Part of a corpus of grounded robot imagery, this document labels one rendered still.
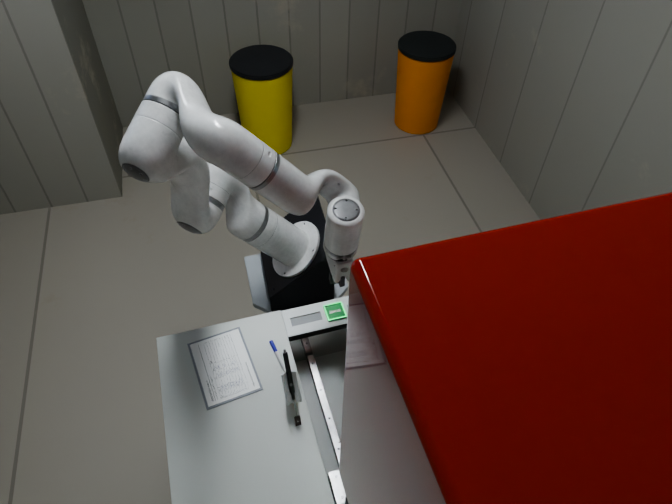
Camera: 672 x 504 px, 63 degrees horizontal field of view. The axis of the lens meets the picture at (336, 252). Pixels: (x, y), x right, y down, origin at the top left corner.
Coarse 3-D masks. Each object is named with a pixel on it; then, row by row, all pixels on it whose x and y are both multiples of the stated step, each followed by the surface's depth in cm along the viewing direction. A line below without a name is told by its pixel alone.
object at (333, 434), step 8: (312, 360) 162; (312, 368) 160; (312, 376) 159; (320, 384) 157; (320, 392) 155; (320, 400) 153; (328, 408) 152; (328, 416) 150; (328, 424) 149; (328, 432) 150; (336, 432) 147; (336, 440) 146; (336, 448) 144; (336, 456) 144
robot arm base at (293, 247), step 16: (272, 224) 158; (288, 224) 164; (304, 224) 174; (256, 240) 158; (272, 240) 159; (288, 240) 162; (304, 240) 167; (272, 256) 166; (288, 256) 165; (304, 256) 168; (288, 272) 169
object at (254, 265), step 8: (248, 256) 193; (256, 256) 193; (248, 264) 190; (256, 264) 190; (248, 272) 188; (256, 272) 188; (248, 280) 187; (256, 280) 186; (264, 280) 186; (256, 288) 183; (264, 288) 183; (336, 288) 184; (344, 288) 184; (256, 296) 181; (264, 296) 181; (336, 296) 182; (256, 304) 179; (264, 304) 179
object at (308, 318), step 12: (336, 300) 163; (288, 312) 160; (300, 312) 160; (312, 312) 160; (324, 312) 160; (288, 324) 157; (300, 324) 157; (312, 324) 157; (324, 324) 157; (336, 324) 157; (288, 336) 154
